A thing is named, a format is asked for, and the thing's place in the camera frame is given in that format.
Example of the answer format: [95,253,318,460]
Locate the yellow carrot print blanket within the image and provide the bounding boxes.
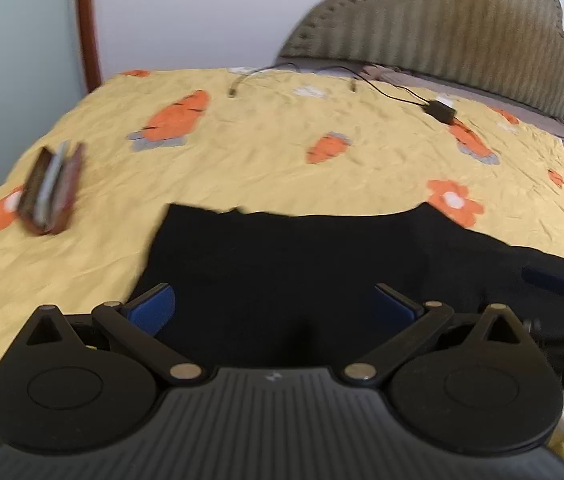
[0,66,564,466]

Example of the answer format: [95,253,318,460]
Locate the black charging cable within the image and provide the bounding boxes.
[227,62,299,99]
[312,65,430,109]

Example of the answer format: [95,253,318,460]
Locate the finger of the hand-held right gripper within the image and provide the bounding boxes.
[520,265,564,296]

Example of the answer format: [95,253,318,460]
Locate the brown wooden door frame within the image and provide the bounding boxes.
[74,0,103,93]

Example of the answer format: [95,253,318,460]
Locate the black power adapter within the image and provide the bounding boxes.
[424,100,457,124]

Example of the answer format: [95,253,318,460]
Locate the brown wallet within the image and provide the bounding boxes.
[16,141,86,236]

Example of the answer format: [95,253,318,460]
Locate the beige cloth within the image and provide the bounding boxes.
[359,62,427,84]

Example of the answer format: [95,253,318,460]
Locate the frosted glass door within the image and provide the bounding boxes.
[0,0,88,241]

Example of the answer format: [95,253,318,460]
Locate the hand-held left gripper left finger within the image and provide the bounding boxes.
[23,281,206,387]

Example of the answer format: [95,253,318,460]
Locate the olive padded headboard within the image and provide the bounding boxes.
[274,0,564,133]

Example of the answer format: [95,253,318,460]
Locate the black pants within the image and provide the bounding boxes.
[129,202,564,401]

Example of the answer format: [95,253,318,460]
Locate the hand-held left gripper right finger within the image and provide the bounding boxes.
[342,282,531,387]

